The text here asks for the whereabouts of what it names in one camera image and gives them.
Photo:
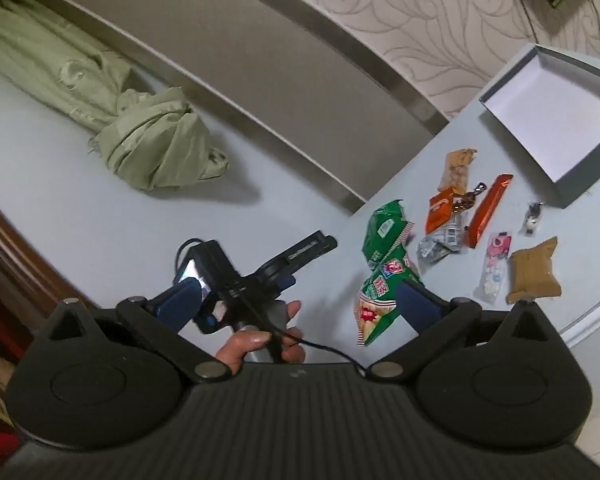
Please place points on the small clear-wrapped candy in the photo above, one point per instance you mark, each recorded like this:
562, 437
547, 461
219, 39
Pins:
532, 220

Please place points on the person's left hand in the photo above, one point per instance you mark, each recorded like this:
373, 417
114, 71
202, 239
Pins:
240, 347

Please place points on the long orange stick packet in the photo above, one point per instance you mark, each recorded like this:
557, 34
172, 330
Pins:
487, 210

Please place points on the pale green bundled cloth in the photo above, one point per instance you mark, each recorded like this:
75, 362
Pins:
150, 135

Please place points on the tan brown snack packet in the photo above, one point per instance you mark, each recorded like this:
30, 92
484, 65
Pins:
532, 272

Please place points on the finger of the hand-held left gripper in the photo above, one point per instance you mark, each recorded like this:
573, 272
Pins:
330, 241

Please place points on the plain green snack bag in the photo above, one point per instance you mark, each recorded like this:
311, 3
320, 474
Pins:
382, 230

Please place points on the pink and white candy packet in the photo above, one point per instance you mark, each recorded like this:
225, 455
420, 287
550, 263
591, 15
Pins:
495, 265

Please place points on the silver foil snack packet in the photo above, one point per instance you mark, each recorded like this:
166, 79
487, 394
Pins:
440, 245

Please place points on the dark wooden furniture edge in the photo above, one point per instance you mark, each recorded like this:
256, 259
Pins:
10, 255

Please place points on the green cracker picture bag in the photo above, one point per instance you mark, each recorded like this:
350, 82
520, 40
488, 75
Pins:
375, 305

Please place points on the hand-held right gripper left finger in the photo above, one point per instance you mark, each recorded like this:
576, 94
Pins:
180, 301

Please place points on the grey cardboard box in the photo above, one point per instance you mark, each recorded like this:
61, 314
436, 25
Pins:
560, 105

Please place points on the clear peanut bag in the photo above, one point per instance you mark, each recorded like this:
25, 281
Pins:
455, 172

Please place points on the orange square snack packet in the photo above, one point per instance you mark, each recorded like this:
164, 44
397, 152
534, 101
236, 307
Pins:
440, 212

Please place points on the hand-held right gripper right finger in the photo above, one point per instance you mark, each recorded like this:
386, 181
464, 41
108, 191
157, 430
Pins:
420, 306

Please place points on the brown twist-wrapped candy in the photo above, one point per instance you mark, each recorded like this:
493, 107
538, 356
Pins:
465, 201

